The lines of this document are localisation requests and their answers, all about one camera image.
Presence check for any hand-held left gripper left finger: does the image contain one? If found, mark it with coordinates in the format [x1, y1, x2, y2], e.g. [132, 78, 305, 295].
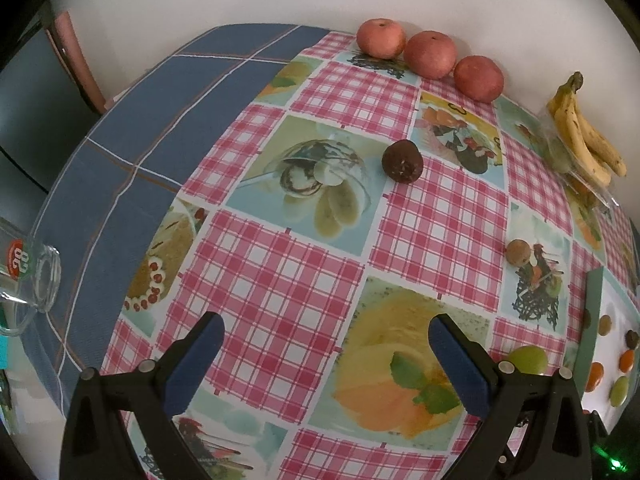
[60, 311, 226, 480]

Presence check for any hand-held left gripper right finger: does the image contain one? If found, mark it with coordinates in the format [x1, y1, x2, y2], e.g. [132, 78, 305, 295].
[428, 313, 593, 480]

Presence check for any large green jujube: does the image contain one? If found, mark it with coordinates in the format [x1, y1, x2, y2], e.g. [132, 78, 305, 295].
[610, 376, 630, 407]

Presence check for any white tray with teal rim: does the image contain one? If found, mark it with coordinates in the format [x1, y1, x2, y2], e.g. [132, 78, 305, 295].
[575, 267, 640, 441]

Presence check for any pink checkered printed tablecloth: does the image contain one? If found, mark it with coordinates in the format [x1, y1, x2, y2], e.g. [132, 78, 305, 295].
[100, 30, 640, 480]

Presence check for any clear glass with red label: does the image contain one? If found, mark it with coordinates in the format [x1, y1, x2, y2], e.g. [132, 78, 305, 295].
[0, 216, 62, 337]

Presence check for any dark brown round fruit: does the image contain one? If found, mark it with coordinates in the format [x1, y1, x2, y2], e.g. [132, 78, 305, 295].
[382, 140, 425, 183]

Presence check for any clear plastic bag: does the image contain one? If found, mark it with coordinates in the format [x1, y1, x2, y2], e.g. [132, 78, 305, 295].
[537, 110, 613, 211]

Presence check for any blue plaid tablecloth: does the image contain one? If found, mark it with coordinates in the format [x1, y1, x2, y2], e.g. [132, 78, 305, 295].
[30, 24, 331, 411]

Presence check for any yellow banana bunch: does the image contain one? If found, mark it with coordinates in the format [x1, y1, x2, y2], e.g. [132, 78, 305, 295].
[546, 72, 628, 187]

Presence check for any large red apple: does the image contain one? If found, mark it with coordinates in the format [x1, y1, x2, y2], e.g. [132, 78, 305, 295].
[453, 55, 504, 104]

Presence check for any medium red apple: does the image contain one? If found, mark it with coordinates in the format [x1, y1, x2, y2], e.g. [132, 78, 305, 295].
[403, 30, 457, 80]

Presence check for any small red apple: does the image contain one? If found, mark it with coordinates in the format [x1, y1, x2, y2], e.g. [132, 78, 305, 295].
[356, 18, 407, 59]

